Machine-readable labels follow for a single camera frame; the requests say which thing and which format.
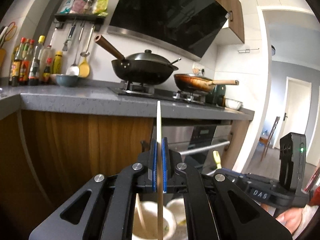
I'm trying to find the long wooden chopstick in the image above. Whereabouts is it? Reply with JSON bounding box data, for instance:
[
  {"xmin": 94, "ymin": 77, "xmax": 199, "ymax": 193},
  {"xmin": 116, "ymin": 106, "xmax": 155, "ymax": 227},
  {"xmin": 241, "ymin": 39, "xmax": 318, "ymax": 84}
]
[{"xmin": 156, "ymin": 101, "xmax": 163, "ymax": 240}]

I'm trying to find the green-handled yellow utensil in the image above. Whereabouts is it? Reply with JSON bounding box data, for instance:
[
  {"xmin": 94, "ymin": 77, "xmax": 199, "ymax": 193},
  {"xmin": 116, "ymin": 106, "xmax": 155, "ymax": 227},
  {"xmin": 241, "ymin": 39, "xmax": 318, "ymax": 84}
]
[{"xmin": 213, "ymin": 151, "xmax": 222, "ymax": 169}]

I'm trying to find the person's right hand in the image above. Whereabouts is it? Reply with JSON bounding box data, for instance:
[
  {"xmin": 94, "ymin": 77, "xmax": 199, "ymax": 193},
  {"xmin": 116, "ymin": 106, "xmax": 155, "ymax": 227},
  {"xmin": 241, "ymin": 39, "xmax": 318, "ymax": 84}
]
[{"xmin": 276, "ymin": 205, "xmax": 319, "ymax": 239}]

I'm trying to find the stainless steel built-in oven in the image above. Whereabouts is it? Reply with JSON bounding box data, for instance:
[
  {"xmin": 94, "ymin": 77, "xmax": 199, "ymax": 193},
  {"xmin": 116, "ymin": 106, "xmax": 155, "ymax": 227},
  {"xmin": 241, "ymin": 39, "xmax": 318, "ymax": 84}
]
[{"xmin": 162, "ymin": 124, "xmax": 232, "ymax": 175}]

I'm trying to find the wooden dining chair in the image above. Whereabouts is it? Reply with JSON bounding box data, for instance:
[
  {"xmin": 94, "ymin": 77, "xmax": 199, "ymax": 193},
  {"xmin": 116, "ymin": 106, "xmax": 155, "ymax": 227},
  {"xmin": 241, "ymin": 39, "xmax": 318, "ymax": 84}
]
[{"xmin": 259, "ymin": 116, "xmax": 280, "ymax": 161}]

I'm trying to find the gas stove top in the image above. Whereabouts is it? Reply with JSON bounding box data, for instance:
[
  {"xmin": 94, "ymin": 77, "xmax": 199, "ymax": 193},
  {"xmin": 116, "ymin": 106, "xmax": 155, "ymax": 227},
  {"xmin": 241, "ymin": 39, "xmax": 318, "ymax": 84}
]
[{"xmin": 108, "ymin": 81, "xmax": 217, "ymax": 107}]

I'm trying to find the copper frying pan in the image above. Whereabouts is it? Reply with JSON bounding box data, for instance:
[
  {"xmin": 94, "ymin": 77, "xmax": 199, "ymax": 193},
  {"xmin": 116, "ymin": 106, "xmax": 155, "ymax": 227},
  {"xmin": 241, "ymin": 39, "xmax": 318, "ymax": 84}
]
[{"xmin": 174, "ymin": 74, "xmax": 239, "ymax": 93}]

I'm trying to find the white ceramic double utensil holder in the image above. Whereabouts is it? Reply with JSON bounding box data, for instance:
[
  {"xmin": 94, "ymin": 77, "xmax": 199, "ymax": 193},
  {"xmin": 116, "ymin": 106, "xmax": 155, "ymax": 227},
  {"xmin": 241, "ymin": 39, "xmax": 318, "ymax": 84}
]
[{"xmin": 132, "ymin": 198, "xmax": 188, "ymax": 239}]

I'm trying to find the green air fryer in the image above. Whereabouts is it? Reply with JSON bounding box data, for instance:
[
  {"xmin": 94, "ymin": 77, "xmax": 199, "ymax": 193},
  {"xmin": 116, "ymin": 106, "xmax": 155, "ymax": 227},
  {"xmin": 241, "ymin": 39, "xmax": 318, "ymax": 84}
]
[{"xmin": 213, "ymin": 85, "xmax": 226, "ymax": 107}]

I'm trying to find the white metal bowl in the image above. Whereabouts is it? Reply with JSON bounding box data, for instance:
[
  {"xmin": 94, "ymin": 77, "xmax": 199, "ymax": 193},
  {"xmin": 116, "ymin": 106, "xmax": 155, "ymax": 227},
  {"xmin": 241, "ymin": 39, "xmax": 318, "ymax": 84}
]
[{"xmin": 225, "ymin": 98, "xmax": 242, "ymax": 111}]

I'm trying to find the yellow hanging spatula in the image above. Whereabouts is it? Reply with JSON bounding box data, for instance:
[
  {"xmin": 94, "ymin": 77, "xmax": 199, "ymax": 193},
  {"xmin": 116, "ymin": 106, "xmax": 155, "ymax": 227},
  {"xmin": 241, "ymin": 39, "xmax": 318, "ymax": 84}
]
[{"xmin": 79, "ymin": 25, "xmax": 95, "ymax": 78}]

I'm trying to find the wooden cabinet door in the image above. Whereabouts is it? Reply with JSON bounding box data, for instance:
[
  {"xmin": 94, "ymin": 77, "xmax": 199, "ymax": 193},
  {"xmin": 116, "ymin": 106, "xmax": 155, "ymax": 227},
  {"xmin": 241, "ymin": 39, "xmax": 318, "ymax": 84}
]
[{"xmin": 1, "ymin": 110, "xmax": 153, "ymax": 239}]

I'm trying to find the blue-grey ceramic bowl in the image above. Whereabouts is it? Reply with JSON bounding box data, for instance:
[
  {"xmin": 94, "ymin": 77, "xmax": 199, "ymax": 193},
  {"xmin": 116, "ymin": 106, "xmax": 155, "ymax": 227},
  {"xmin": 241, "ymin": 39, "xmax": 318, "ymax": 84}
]
[{"xmin": 56, "ymin": 74, "xmax": 78, "ymax": 87}]

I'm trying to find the black range hood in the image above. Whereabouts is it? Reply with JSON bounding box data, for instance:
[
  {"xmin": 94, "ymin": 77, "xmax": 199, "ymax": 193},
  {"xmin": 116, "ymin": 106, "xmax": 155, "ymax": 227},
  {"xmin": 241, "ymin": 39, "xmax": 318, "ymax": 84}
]
[{"xmin": 107, "ymin": 0, "xmax": 229, "ymax": 61}]

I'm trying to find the yellow-cap oil bottle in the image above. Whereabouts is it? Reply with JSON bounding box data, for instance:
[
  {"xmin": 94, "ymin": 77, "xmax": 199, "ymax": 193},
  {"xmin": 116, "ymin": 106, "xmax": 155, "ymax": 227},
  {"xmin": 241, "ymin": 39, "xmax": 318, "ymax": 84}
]
[{"xmin": 28, "ymin": 35, "xmax": 46, "ymax": 86}]

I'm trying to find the dark sauce bottle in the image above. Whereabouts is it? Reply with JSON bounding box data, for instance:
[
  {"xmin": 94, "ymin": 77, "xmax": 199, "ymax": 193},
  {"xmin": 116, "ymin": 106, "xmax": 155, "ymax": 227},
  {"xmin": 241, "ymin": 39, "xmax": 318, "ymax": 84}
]
[{"xmin": 11, "ymin": 37, "xmax": 27, "ymax": 87}]

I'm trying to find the wooden knife block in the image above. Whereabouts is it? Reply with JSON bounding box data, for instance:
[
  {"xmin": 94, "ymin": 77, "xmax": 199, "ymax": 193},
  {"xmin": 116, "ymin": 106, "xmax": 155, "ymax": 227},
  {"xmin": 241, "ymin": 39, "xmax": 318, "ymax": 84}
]
[{"xmin": 0, "ymin": 48, "xmax": 7, "ymax": 67}]

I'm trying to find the black wok with wooden handle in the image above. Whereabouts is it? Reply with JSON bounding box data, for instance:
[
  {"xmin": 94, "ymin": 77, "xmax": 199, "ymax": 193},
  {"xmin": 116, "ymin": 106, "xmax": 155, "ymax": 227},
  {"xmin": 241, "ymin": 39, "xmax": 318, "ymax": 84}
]
[{"xmin": 94, "ymin": 35, "xmax": 181, "ymax": 85}]

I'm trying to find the black wall spice shelf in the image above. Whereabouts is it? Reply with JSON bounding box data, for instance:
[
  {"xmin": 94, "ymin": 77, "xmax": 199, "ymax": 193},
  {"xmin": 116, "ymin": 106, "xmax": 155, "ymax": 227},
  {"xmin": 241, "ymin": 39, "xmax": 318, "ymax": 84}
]
[{"xmin": 53, "ymin": 13, "xmax": 106, "ymax": 32}]

